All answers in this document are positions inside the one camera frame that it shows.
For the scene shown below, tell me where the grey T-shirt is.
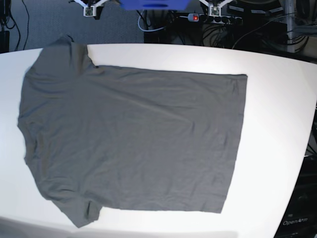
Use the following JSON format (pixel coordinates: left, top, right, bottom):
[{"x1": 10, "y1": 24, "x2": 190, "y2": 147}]
[{"x1": 18, "y1": 38, "x2": 248, "y2": 228}]

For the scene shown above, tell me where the black power strip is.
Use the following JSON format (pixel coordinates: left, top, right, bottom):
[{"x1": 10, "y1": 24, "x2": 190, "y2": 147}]
[{"x1": 185, "y1": 13, "x2": 243, "y2": 25}]

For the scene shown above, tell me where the blue plastic box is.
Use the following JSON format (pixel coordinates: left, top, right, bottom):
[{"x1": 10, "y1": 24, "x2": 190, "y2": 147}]
[{"x1": 119, "y1": 0, "x2": 190, "y2": 10}]

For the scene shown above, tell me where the black OpenArm case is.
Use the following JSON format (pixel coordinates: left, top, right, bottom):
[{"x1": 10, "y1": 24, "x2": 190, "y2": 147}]
[{"x1": 274, "y1": 156, "x2": 317, "y2": 238}]

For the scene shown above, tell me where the white cable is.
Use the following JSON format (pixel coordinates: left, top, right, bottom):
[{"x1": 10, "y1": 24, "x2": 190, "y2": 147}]
[{"x1": 138, "y1": 9, "x2": 166, "y2": 32}]

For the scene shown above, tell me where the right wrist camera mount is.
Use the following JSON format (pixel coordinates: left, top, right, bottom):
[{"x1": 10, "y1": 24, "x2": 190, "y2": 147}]
[{"x1": 199, "y1": 0, "x2": 233, "y2": 17}]

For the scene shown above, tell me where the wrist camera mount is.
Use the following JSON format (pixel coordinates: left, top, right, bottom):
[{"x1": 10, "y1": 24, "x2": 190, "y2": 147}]
[
  {"x1": 199, "y1": 0, "x2": 233, "y2": 17},
  {"x1": 69, "y1": 0, "x2": 107, "y2": 19}
]

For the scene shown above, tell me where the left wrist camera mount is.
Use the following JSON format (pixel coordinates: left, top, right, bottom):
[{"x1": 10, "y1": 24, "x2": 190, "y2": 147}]
[{"x1": 69, "y1": 0, "x2": 107, "y2": 19}]

